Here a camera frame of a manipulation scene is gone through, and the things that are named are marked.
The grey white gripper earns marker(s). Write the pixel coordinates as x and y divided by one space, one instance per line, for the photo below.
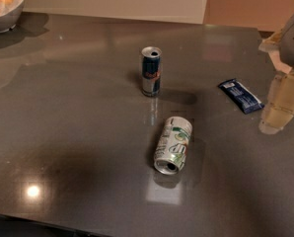
272 45

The white green 7up can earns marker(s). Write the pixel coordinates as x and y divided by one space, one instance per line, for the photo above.
170 153

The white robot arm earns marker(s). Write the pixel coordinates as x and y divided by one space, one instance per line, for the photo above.
280 47

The blue silver Red Bull can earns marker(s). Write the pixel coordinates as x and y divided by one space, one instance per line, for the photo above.
151 70

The dark blue snack wrapper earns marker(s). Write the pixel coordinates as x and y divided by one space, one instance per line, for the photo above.
245 100

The white fruit bowl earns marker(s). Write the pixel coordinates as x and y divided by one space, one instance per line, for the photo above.
9 18

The orange fruit middle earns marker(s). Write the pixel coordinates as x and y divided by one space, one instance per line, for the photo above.
5 4

